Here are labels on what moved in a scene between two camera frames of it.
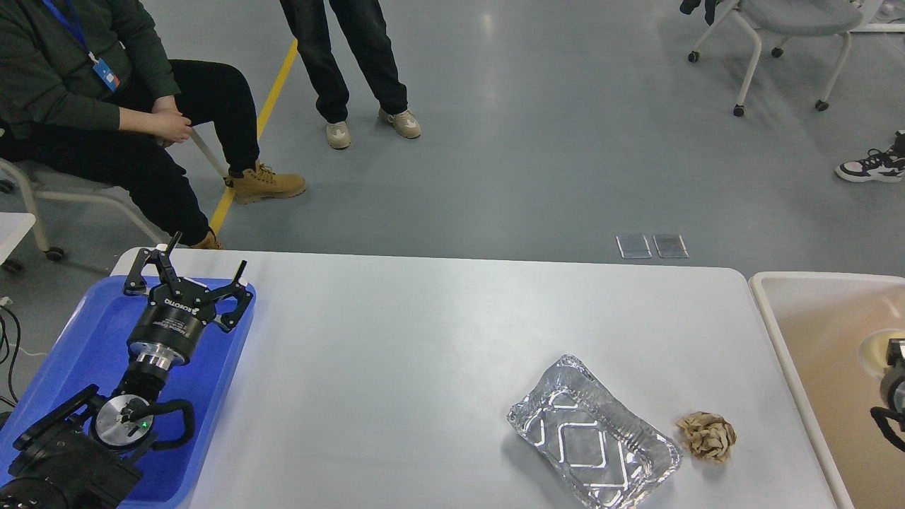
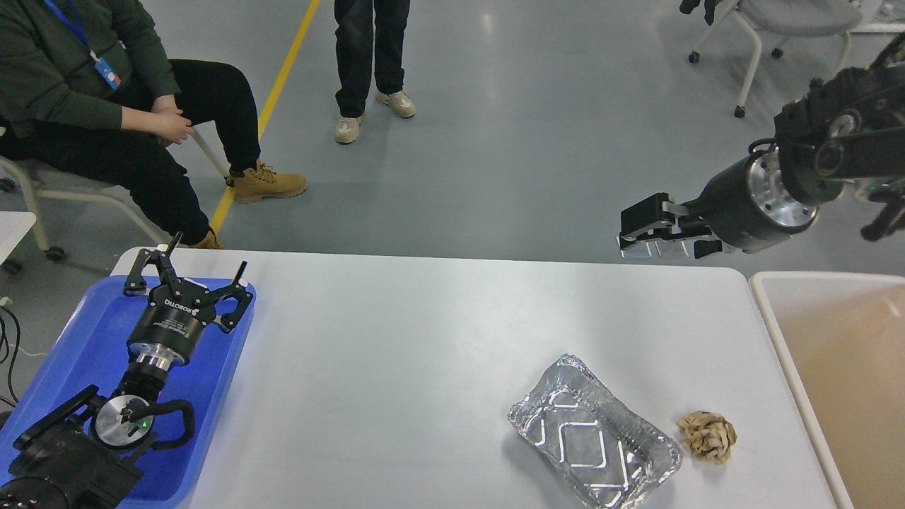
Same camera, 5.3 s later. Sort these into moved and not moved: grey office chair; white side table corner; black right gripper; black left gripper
Moved: black right gripper
Not moved: white side table corner; black left gripper; grey office chair
